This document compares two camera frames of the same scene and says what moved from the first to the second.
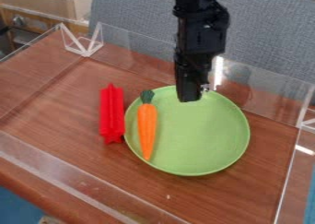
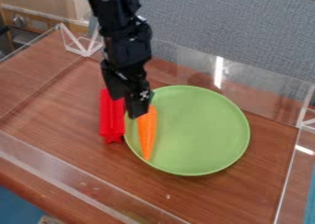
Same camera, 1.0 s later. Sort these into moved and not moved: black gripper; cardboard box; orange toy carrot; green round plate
Moved: black gripper
Not moved: green round plate; cardboard box; orange toy carrot
